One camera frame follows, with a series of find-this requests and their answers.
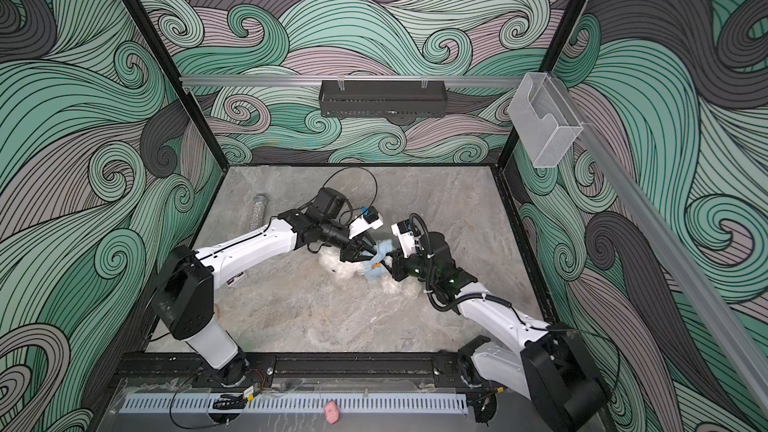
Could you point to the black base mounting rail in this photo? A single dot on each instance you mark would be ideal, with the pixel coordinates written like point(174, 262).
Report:
point(442, 369)

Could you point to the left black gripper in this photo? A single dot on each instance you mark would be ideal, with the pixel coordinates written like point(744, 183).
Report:
point(356, 249)

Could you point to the white slotted cable duct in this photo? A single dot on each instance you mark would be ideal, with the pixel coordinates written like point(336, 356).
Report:
point(301, 403)

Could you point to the aluminium rail back wall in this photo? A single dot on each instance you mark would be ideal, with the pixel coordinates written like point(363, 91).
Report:
point(276, 80)

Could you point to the black wall-mounted tray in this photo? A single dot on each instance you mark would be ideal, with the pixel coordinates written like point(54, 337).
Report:
point(383, 99)

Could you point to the aluminium rail right wall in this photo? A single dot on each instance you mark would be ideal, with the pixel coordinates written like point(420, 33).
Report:
point(734, 340)

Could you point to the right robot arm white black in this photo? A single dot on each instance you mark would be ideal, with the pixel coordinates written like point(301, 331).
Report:
point(548, 364)

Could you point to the light blue teddy hoodie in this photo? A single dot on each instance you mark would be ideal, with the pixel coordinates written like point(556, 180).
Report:
point(378, 261)

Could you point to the white teddy bear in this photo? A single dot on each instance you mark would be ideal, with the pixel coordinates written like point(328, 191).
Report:
point(329, 260)

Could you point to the clear acrylic wall holder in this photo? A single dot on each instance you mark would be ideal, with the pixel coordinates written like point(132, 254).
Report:
point(544, 115)

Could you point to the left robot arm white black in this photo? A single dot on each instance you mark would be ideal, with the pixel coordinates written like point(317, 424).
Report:
point(184, 296)

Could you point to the aluminium rail wall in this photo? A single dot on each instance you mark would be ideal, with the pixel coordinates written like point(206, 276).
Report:
point(276, 80)
point(734, 340)

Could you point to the clear tube with beads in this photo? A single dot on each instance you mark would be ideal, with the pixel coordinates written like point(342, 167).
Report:
point(259, 206)

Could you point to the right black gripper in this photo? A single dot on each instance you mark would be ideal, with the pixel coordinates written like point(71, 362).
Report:
point(398, 264)

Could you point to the small card on table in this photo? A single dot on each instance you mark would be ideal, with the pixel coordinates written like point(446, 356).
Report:
point(237, 280)

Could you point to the small pink toy piece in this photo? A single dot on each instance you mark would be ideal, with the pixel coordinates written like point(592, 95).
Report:
point(331, 412)

